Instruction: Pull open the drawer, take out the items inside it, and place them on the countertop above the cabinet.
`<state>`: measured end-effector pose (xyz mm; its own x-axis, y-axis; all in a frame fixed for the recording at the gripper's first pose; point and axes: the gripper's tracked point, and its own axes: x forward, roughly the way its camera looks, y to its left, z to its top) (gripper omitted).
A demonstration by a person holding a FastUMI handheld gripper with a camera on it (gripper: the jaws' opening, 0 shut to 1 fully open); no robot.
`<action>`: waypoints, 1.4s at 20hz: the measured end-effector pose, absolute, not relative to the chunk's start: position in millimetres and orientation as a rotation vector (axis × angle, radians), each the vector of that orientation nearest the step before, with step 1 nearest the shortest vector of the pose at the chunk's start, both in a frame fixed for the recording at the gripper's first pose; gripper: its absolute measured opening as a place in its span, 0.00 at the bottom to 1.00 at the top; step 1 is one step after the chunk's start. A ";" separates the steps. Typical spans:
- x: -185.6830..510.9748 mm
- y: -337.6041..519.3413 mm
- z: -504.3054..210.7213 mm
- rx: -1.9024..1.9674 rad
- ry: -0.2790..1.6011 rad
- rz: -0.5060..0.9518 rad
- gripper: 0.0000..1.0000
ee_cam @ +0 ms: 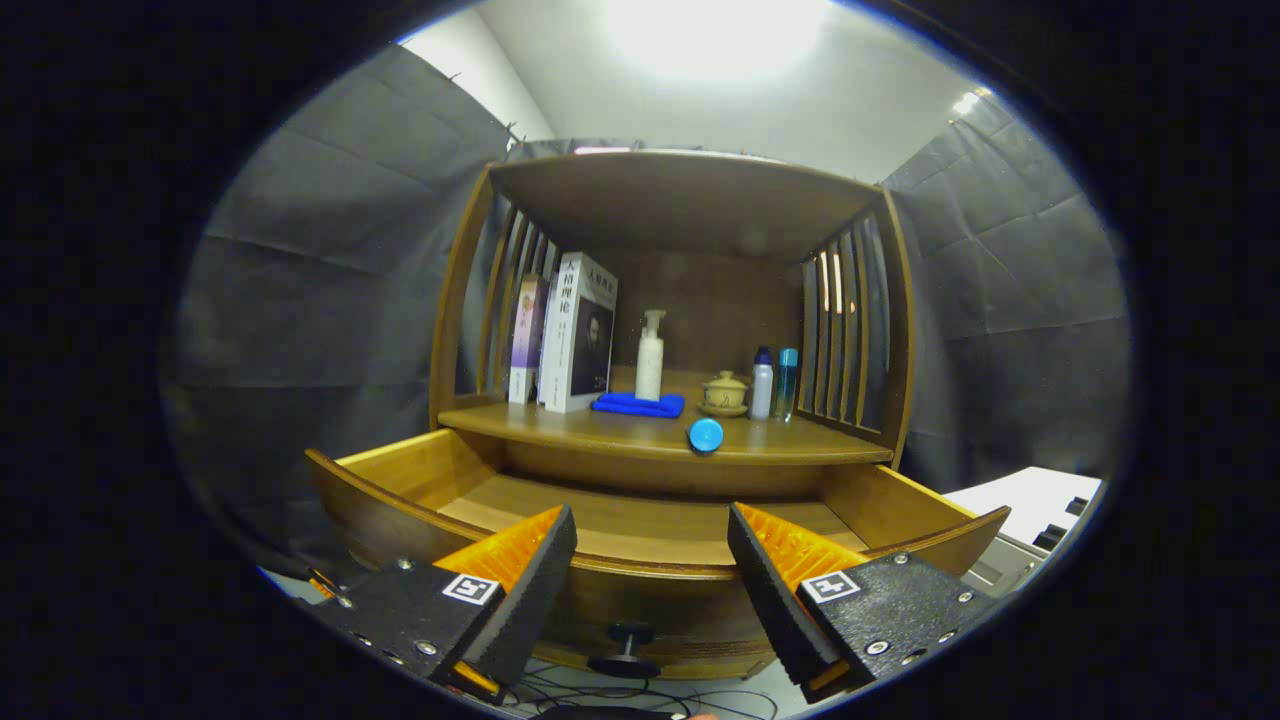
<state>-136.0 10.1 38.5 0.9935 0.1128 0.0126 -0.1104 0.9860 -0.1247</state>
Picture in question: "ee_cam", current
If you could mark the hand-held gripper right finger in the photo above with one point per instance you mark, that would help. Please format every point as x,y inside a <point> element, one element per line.
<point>775,600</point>

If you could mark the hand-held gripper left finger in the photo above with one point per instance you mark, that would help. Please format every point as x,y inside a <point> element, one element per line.
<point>530,600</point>

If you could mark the black drawer knob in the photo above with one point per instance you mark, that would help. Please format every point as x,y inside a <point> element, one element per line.
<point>623,655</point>

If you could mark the wooden drawer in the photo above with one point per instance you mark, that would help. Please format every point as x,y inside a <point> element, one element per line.
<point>650,520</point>

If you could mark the blue and white tube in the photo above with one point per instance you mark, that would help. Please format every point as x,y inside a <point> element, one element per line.
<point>706,435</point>

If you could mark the wooden countertop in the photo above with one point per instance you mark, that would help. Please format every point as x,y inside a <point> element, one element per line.
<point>620,432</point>

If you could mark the wooden cabinet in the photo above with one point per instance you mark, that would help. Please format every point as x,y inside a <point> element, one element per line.
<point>680,200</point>

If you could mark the orange black tool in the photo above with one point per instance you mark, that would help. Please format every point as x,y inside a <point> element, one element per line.
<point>322,582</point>

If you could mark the white bottle with blue cap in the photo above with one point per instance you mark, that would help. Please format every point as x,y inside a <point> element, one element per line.
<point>761,390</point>

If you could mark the yellow lidded teacup with saucer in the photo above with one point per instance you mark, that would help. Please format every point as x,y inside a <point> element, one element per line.
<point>724,392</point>

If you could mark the teal transparent bottle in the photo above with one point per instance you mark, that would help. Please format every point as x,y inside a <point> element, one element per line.
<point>786,385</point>

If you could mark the blue folded cloth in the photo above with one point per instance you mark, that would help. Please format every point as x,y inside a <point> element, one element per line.
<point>640,404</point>

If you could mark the purple book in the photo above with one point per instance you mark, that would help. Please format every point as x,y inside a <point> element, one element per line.
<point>527,340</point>

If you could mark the white book with portrait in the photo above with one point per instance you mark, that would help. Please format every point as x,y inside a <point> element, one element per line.
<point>575,340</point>

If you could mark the white pump bottle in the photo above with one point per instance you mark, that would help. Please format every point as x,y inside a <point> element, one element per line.
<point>650,365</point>

